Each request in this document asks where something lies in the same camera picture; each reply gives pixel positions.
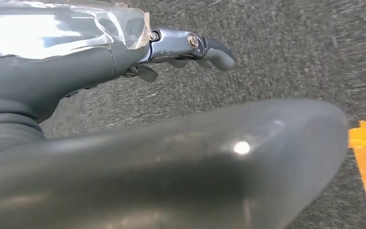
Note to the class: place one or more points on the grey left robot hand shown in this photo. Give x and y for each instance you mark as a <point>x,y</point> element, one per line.
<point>44,72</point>

